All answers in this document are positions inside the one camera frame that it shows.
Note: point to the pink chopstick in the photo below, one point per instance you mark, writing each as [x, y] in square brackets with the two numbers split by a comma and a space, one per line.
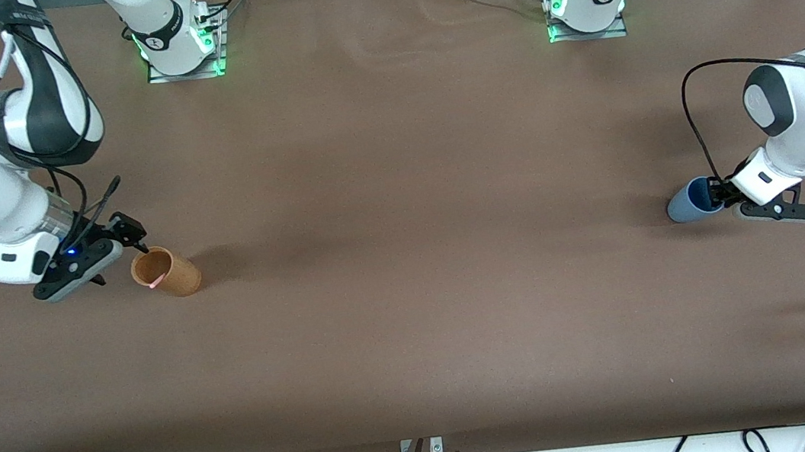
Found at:
[156, 282]

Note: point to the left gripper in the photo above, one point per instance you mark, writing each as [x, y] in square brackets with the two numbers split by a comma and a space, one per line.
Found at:
[724, 191]

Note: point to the brown bamboo cup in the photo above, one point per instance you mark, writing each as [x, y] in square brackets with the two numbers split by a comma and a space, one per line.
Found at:
[182, 276]

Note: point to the blue plastic cup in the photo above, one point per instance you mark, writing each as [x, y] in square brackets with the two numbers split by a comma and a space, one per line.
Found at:
[688, 205]

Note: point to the metal table edge bracket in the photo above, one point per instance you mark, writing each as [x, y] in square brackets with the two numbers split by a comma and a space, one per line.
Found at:
[436, 448]

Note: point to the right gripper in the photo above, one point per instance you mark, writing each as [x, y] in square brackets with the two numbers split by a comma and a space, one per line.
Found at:
[113, 229]

